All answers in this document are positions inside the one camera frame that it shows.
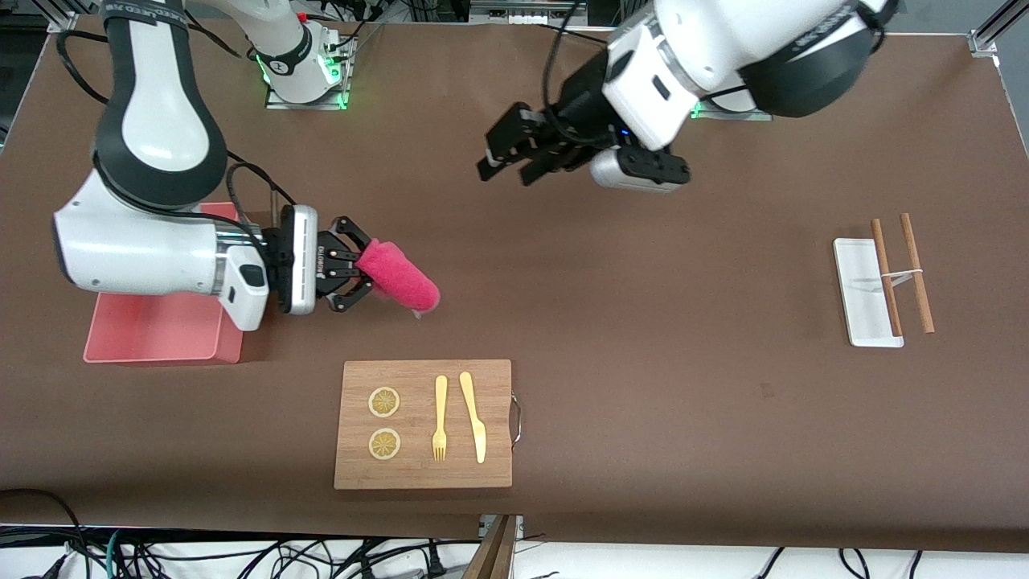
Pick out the pink cloth with grey edge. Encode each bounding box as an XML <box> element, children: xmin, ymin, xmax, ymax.
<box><xmin>356</xmin><ymin>239</ymin><xmax>441</xmax><ymax>316</ymax></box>

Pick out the yellow fork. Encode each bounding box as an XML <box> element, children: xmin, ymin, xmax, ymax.
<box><xmin>432</xmin><ymin>376</ymin><xmax>449</xmax><ymax>462</ymax></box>

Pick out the yellow knife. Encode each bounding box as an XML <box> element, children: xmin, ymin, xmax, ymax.
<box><xmin>459</xmin><ymin>372</ymin><xmax>487</xmax><ymax>464</ymax></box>

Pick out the pink plastic bin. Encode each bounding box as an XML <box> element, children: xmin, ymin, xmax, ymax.
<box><xmin>84</xmin><ymin>202</ymin><xmax>244</xmax><ymax>365</ymax></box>

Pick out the wooden cutting board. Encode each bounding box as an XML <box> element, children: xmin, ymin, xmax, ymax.
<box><xmin>334</xmin><ymin>359</ymin><xmax>513</xmax><ymax>490</ymax></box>

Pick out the wooden plank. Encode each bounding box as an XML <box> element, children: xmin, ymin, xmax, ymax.
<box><xmin>462</xmin><ymin>515</ymin><xmax>518</xmax><ymax>579</ymax></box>

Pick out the white rack tray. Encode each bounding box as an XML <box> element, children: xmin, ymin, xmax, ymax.
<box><xmin>833</xmin><ymin>238</ymin><xmax>904</xmax><ymax>348</ymax></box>

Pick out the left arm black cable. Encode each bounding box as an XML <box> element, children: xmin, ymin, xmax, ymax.
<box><xmin>541</xmin><ymin>0</ymin><xmax>616</xmax><ymax>146</ymax></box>

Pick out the black cable across table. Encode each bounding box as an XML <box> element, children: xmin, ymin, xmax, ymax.
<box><xmin>539</xmin><ymin>23</ymin><xmax>612</xmax><ymax>47</ymax></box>

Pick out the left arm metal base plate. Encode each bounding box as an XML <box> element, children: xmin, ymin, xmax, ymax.
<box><xmin>691</xmin><ymin>101</ymin><xmax>774</xmax><ymax>121</ymax></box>

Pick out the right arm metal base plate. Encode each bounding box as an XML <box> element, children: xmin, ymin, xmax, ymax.
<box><xmin>265</xmin><ymin>31</ymin><xmax>352</xmax><ymax>111</ymax></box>

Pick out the black cable loop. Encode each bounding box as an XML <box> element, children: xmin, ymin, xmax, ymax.
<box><xmin>0</xmin><ymin>488</ymin><xmax>85</xmax><ymax>579</ymax></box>

